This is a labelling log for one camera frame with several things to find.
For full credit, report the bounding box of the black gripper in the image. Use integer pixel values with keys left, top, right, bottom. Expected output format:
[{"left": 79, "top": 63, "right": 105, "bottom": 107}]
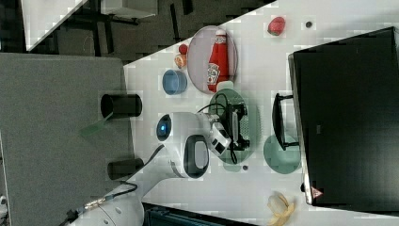
[{"left": 225, "top": 104, "right": 250, "bottom": 151}]

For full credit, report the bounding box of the green plastic strainer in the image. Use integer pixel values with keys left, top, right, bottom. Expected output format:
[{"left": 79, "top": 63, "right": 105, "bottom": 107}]
[{"left": 209, "top": 81, "right": 260, "bottom": 172}]

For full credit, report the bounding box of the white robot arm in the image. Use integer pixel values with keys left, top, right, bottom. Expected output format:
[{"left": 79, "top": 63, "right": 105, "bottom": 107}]
[{"left": 59, "top": 103, "right": 250, "bottom": 226}]

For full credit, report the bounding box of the red ketchup bottle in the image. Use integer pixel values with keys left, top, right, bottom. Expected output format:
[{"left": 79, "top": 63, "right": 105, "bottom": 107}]
[{"left": 207, "top": 29, "right": 230, "bottom": 92}]

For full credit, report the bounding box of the green mug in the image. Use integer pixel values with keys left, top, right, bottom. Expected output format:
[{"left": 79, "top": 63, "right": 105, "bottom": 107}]
[{"left": 263, "top": 135, "right": 301, "bottom": 174}]

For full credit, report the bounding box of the blue bowl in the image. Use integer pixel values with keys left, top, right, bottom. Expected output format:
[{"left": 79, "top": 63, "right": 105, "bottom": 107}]
[{"left": 162, "top": 70, "right": 187, "bottom": 95}]

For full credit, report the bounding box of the orange slice toy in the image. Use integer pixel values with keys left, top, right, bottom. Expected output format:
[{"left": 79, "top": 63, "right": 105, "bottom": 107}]
[{"left": 174, "top": 54, "right": 187, "bottom": 69}]

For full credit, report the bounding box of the small red tomato toy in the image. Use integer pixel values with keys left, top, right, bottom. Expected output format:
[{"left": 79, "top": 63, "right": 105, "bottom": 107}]
[{"left": 179, "top": 44, "right": 188, "bottom": 55}]

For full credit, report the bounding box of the red strawberry toy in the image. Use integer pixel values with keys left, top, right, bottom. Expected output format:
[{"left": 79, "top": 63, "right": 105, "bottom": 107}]
[{"left": 267, "top": 17, "right": 285, "bottom": 36}]

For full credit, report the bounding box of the black toaster oven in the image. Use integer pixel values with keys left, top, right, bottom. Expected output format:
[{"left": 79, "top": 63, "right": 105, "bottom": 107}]
[{"left": 288, "top": 26, "right": 399, "bottom": 216}]

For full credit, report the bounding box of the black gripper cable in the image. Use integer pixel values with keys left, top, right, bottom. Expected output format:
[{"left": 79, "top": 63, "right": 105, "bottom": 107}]
[{"left": 197, "top": 92, "right": 238, "bottom": 166}]

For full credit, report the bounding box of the black cylinder post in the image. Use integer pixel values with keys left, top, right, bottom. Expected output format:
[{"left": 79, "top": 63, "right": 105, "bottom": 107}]
[
  {"left": 107, "top": 158, "right": 144, "bottom": 180},
  {"left": 100, "top": 94, "right": 143, "bottom": 119}
]

